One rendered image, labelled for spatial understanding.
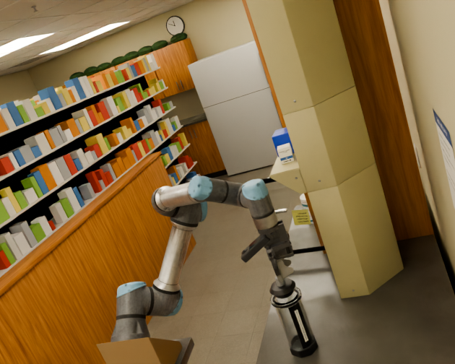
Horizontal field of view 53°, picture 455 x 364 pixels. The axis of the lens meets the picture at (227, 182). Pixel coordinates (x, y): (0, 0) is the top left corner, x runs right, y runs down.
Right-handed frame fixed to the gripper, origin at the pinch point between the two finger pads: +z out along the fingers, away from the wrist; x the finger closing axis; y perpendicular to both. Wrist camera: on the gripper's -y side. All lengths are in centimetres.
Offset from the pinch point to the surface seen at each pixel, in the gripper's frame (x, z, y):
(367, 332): -1.6, 29.0, 22.4
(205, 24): 605, -107, -13
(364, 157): 26, -22, 43
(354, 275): 19.5, 19.3, 26.0
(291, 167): 24.2, -28.2, 16.2
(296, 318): -4.2, 13.3, 1.0
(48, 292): 129, 32, -154
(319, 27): 24, -72, 39
